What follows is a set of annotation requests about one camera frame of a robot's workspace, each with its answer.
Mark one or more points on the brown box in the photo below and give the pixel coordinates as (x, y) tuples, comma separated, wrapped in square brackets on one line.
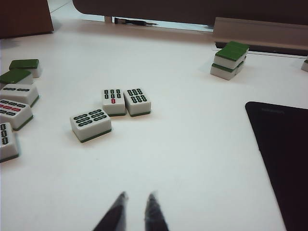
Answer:
[(24, 16)]

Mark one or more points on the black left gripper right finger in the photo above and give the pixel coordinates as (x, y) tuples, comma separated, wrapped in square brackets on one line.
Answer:
[(154, 214)]

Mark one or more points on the seven bamboo mahjong tile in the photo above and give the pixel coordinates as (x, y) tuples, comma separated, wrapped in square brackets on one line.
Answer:
[(113, 106)]

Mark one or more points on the beige desk divider panel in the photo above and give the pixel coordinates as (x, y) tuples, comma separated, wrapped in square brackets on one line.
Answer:
[(168, 9)]

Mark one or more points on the black precision screwdriver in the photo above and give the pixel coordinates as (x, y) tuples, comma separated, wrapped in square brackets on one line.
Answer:
[(130, 21)]

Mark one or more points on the green-backed mahjong tile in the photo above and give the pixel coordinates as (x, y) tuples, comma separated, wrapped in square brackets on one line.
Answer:
[(225, 61), (221, 73), (14, 75), (305, 66), (240, 66), (237, 44), (24, 64)]

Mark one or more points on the face-up bamboo mahjong tile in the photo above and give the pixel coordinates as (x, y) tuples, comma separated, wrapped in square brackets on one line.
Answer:
[(19, 95), (7, 144)]

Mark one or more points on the six bamboo mahjong tile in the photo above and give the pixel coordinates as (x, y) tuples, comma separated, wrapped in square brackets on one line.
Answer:
[(137, 103), (89, 125)]

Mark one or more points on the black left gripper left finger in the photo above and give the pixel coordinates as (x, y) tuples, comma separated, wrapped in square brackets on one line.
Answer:
[(115, 214)]

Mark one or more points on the black mouse mat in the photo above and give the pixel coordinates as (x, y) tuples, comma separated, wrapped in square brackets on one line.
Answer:
[(284, 156)]

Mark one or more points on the nine bamboo mahjong tile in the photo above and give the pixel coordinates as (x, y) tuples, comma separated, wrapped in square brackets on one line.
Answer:
[(14, 115)]

